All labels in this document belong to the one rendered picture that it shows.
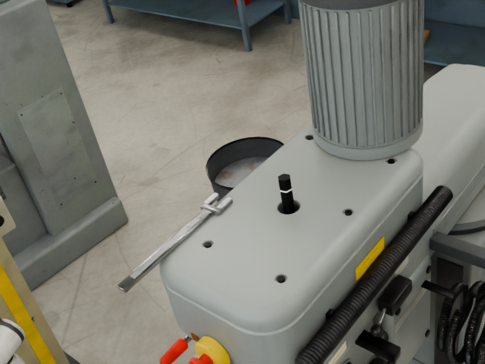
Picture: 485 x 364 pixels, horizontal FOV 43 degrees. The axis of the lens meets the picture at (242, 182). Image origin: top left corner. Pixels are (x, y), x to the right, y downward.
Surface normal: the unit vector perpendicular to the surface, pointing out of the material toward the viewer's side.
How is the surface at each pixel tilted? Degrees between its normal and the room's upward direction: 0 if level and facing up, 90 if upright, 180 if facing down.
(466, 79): 8
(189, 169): 0
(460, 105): 0
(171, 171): 0
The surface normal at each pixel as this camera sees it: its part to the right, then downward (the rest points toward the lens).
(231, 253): -0.17, -0.79
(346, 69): -0.43, 0.60
